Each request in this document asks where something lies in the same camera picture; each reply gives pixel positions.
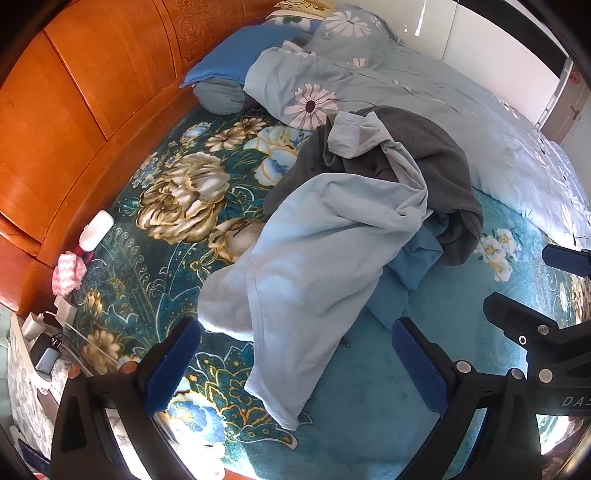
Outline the light wooden door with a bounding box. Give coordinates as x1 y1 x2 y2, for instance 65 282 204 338
538 60 591 148

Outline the white charger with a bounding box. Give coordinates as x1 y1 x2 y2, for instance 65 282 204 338
54 295 79 324
22 312 47 342

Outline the light blue floral duvet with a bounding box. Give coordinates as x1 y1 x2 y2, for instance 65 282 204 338
244 4 591 257

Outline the wooden headboard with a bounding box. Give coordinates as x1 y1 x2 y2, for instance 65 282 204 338
0 0 287 319

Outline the grey garment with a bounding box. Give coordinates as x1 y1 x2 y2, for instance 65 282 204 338
264 106 485 266

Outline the pink knitted cloth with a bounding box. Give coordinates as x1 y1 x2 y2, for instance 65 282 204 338
52 251 88 296

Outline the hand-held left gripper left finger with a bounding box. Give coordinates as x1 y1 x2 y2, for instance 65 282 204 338
51 316 204 480

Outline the blue pillow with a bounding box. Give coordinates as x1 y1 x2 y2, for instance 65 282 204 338
180 24 315 88

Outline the yellow patterned pillow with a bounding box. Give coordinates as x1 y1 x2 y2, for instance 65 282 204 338
265 0 338 24

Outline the grey-blue pillow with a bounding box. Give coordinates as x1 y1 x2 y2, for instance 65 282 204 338
191 78 254 116

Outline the teal floral blanket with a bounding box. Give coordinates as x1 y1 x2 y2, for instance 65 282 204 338
60 108 591 480

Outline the white case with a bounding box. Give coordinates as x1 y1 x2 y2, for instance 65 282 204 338
78 210 115 252

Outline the medium blue garment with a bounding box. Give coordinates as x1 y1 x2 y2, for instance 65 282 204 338
367 215 462 330

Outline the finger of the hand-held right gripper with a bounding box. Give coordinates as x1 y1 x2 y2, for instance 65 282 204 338
483 292 561 352
542 244 591 280

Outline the bedside table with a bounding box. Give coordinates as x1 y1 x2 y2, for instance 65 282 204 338
7 309 153 462

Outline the light blue long-sleeve shirt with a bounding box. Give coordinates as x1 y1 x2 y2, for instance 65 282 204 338
198 111 428 430

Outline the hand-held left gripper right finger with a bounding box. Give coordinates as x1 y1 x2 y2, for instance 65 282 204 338
392 318 543 480

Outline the grey charger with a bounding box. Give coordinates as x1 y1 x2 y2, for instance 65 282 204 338
32 333 65 376

